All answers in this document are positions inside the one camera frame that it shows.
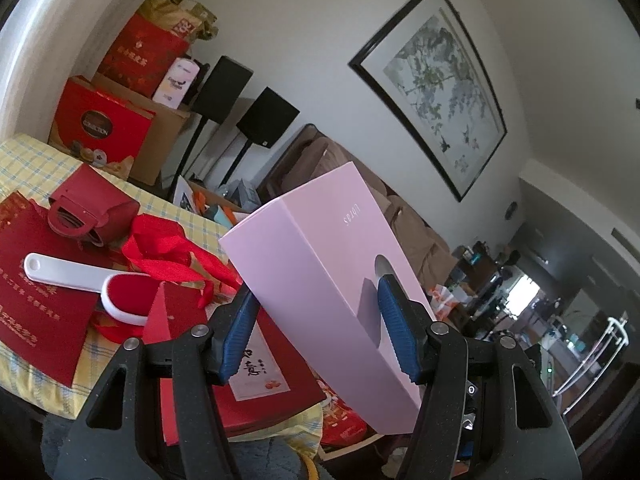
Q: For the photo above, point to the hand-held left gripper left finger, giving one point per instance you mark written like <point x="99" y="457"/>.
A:
<point x="240" y="335"/>

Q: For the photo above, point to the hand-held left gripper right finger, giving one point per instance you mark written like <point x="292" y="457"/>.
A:
<point x="400" y="330"/>

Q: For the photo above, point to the red paper carton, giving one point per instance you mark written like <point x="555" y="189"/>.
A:
<point x="175" y="310"/>

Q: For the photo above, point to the pink box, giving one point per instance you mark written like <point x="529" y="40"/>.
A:
<point x="310" y="260"/>

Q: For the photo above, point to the dark red leather pouch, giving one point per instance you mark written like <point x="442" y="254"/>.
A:
<point x="100" y="195"/>

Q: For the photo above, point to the flat red gift box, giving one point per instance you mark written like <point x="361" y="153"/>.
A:
<point x="305" y="395"/>

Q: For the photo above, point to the brown sofa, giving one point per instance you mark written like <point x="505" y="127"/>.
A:
<point x="420" y="240"/>

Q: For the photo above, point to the white red lint brush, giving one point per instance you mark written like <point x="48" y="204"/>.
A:
<point x="125" y="300"/>

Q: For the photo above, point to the red ribbon bundle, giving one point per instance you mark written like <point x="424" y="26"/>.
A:
<point x="160" y="245"/>

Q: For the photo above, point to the cardboard box with orange parts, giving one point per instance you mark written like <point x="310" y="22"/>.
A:
<point x="200" y="200"/>

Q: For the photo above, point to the black speaker stand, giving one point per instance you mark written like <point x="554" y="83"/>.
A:
<point x="240" y="155"/>
<point x="192" y="137"/>

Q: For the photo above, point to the large beige sofa cushion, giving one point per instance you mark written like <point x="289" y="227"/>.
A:
<point x="315" y="160"/>

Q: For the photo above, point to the large closed cardboard box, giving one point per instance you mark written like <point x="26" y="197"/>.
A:
<point x="160" y="155"/>

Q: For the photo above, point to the white metal rack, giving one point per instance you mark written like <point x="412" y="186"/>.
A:
<point x="617" y="327"/>

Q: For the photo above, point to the black speaker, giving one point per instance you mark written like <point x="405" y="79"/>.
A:
<point x="220" y="87"/>
<point x="267" y="117"/>

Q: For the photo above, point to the black framed ink painting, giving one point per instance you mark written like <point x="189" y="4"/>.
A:
<point x="440" y="85"/>

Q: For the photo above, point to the red cookie gift box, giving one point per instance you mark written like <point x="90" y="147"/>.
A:
<point x="100" y="120"/>

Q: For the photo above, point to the pink white tissue pack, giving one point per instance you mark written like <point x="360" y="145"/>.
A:
<point x="175" y="82"/>

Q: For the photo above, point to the yellow checked tablecloth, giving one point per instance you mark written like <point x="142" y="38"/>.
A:
<point x="30" y="160"/>

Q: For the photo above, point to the red tea gift bag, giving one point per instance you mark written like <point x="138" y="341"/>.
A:
<point x="135" y="55"/>

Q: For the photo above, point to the gold gift bag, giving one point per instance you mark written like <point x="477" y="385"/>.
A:
<point x="175" y="12"/>

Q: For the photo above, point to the white sheer curtain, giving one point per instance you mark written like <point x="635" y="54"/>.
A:
<point x="45" y="50"/>

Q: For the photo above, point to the round wall clock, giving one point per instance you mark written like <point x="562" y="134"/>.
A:
<point x="510" y="209"/>

